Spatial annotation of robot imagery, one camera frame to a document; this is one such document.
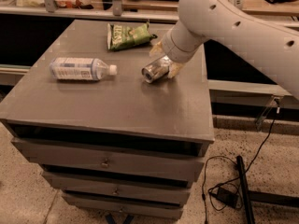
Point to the black metal floor bar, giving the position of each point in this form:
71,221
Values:
250,196

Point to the clear plastic water bottle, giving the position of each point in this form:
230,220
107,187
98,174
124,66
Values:
91,69

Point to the middle grey drawer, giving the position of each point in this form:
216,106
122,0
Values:
118,188

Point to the grey drawer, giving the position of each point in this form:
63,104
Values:
110,159
122,206
118,188

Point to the grey drawer cabinet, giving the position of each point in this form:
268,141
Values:
169,116

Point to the silver blue redbull can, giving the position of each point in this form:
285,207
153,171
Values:
156,69

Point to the top grey drawer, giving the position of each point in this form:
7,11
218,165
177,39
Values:
110,159

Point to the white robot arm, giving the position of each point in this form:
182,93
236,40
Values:
272,49

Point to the green chip bag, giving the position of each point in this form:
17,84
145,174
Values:
121,37

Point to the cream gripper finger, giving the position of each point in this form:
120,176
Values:
174,69
157,49

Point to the black power adapter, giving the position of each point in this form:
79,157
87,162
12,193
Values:
227,197

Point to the bottom grey drawer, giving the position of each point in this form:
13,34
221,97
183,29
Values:
122,206

